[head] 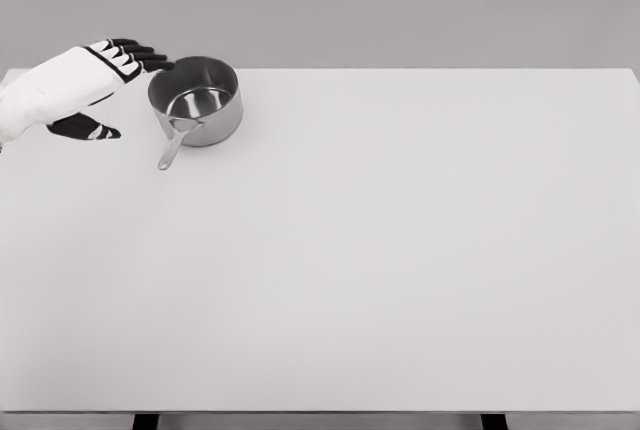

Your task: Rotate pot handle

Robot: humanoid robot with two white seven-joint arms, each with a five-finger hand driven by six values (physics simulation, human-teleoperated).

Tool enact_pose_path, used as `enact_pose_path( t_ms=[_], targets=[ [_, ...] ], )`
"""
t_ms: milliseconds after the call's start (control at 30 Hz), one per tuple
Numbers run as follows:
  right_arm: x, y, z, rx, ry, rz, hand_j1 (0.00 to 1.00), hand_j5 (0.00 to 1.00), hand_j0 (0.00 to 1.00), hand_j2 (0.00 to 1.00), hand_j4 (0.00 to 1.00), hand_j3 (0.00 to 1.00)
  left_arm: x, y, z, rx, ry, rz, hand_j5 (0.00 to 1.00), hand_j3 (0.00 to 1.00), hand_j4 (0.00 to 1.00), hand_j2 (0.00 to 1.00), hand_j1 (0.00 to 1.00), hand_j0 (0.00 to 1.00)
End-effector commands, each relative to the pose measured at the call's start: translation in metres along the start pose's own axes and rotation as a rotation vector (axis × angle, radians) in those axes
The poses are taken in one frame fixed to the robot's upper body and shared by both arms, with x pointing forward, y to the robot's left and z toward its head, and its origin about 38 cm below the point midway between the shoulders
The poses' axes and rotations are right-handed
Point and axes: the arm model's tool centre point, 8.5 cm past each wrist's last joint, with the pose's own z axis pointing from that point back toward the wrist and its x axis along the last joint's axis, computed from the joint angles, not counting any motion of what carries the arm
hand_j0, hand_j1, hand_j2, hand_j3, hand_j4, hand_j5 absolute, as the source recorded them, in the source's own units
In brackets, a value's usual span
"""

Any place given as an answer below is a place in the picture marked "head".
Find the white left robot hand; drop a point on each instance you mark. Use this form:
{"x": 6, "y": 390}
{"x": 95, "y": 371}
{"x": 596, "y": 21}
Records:
{"x": 75, "y": 77}

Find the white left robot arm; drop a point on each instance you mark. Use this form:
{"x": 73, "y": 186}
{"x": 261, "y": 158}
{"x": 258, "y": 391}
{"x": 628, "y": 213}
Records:
{"x": 9, "y": 112}

